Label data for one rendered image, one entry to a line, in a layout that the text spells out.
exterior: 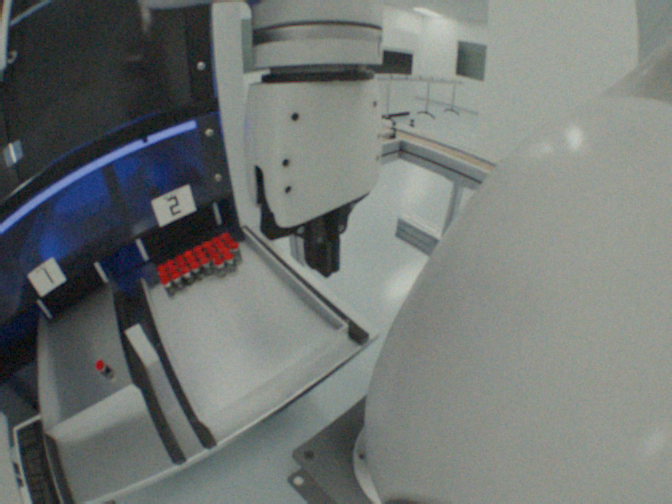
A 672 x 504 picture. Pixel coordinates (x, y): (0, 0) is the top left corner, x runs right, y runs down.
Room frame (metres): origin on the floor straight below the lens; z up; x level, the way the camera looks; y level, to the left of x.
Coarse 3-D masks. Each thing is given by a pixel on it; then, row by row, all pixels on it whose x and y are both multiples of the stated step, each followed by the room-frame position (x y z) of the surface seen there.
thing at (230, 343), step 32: (256, 256) 0.45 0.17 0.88; (160, 288) 0.35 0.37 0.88; (224, 288) 0.36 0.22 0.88; (256, 288) 0.36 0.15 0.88; (288, 288) 0.36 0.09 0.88; (160, 320) 0.26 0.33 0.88; (192, 320) 0.27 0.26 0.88; (224, 320) 0.28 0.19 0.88; (256, 320) 0.28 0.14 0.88; (288, 320) 0.29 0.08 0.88; (320, 320) 0.29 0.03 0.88; (192, 352) 0.21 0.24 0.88; (224, 352) 0.21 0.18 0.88; (256, 352) 0.22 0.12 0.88; (288, 352) 0.22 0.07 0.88; (320, 352) 0.22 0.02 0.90; (192, 384) 0.15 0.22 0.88; (224, 384) 0.16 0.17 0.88; (256, 384) 0.16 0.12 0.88; (224, 416) 0.10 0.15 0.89
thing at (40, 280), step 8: (48, 264) 0.23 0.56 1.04; (56, 264) 0.25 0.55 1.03; (32, 272) 0.20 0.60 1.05; (40, 272) 0.21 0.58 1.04; (48, 272) 0.23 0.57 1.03; (56, 272) 0.24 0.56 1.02; (32, 280) 0.19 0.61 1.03; (40, 280) 0.21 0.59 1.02; (48, 280) 0.22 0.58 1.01; (56, 280) 0.23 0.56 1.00; (64, 280) 0.24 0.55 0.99; (40, 288) 0.20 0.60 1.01; (48, 288) 0.21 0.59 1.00
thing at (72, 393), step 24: (72, 312) 0.24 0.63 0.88; (96, 312) 0.26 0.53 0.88; (48, 336) 0.15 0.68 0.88; (72, 336) 0.18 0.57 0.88; (96, 336) 0.20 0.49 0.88; (120, 336) 0.20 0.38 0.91; (48, 360) 0.09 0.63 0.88; (72, 360) 0.12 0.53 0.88; (96, 360) 0.14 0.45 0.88; (120, 360) 0.16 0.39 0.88; (48, 384) 0.04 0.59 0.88; (72, 384) 0.07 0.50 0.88; (96, 384) 0.10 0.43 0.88; (120, 384) 0.11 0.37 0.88; (48, 408) -0.01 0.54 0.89; (72, 408) 0.02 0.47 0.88; (96, 408) 0.05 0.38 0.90; (48, 432) -0.06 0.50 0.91
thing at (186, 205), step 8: (176, 192) 0.45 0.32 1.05; (184, 192) 0.46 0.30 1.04; (160, 200) 0.43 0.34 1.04; (184, 200) 0.46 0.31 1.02; (192, 200) 0.47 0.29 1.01; (160, 208) 0.42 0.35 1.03; (168, 208) 0.44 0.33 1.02; (176, 208) 0.45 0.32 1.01; (184, 208) 0.46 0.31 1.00; (192, 208) 0.47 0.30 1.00; (160, 216) 0.42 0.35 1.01; (168, 216) 0.43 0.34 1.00; (176, 216) 0.44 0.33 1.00; (160, 224) 0.42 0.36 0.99
